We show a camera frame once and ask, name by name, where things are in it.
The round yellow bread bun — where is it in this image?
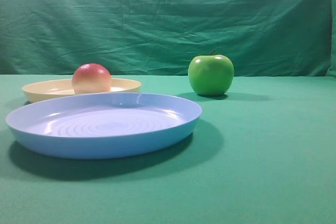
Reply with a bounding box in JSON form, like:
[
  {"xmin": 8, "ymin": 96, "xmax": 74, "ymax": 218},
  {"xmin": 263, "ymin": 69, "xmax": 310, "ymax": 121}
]
[{"xmin": 71, "ymin": 63, "xmax": 112, "ymax": 94}]

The blue plastic plate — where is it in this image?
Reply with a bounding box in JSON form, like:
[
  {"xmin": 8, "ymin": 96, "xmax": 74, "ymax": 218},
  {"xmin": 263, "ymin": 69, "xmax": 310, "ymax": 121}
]
[{"xmin": 6, "ymin": 93, "xmax": 202, "ymax": 159}]

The yellow plastic plate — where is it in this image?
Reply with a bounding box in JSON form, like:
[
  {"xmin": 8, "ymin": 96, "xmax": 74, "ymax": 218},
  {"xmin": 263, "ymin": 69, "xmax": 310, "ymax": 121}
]
[{"xmin": 22, "ymin": 78, "xmax": 142, "ymax": 103}]

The green apple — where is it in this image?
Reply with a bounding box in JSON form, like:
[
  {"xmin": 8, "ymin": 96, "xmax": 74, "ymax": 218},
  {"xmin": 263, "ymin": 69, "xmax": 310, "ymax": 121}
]
[{"xmin": 187, "ymin": 53, "xmax": 234, "ymax": 97}]

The green table cloth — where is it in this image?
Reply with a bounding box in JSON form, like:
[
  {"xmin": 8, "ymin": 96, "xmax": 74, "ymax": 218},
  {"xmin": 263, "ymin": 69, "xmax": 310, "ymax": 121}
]
[{"xmin": 1, "ymin": 75, "xmax": 335, "ymax": 223}]

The green backdrop cloth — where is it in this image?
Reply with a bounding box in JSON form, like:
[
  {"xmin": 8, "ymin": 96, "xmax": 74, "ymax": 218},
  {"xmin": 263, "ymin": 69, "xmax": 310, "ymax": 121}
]
[{"xmin": 1, "ymin": 0, "xmax": 335, "ymax": 76}]

